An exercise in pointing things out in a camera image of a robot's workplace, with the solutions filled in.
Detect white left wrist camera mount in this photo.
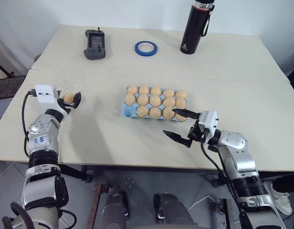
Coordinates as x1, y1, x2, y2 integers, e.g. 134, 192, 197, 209
34, 84, 61, 112

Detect person's dark trouser leg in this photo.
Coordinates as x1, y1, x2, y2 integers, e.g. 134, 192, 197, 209
272, 171, 294, 194

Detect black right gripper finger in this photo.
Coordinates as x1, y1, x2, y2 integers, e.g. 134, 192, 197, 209
172, 108, 200, 119
162, 129, 192, 147

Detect dark grey handheld remote controller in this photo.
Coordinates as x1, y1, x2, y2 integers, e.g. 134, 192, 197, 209
83, 28, 107, 61

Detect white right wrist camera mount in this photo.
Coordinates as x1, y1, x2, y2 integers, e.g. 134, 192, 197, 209
198, 110, 220, 137

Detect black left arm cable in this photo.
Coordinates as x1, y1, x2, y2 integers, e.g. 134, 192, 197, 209
21, 89, 37, 158

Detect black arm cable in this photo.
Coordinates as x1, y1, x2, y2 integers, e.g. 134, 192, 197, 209
200, 141, 249, 229
21, 89, 37, 158

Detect white floor cable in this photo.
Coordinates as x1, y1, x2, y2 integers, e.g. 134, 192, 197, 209
188, 195, 221, 211

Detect white sneaker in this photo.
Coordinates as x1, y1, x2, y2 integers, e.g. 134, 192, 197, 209
263, 179, 294, 216

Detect black thermos bottle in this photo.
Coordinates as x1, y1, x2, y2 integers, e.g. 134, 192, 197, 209
180, 0, 215, 55

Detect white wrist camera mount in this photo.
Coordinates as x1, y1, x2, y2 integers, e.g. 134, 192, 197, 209
198, 110, 220, 137
34, 84, 61, 112

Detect rusty metal bar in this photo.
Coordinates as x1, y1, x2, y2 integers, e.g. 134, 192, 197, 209
85, 183, 107, 229

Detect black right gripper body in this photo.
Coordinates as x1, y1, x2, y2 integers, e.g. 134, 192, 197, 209
185, 114, 209, 148

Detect blue tape roll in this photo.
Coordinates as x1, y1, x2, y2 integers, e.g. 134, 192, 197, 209
134, 40, 158, 57

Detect dark grey rounded shape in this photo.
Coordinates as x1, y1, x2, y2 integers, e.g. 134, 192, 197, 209
102, 191, 129, 229
153, 192, 200, 229

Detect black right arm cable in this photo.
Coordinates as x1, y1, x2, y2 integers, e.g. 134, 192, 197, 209
200, 141, 249, 229

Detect black table frame bar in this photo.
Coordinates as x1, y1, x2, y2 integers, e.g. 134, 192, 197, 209
58, 164, 93, 184

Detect blue egg carton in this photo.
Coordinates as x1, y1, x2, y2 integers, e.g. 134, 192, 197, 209
120, 85, 189, 123

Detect black stand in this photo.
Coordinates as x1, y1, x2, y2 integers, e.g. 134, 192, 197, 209
0, 56, 27, 100

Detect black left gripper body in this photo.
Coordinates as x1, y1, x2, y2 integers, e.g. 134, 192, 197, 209
55, 90, 72, 115

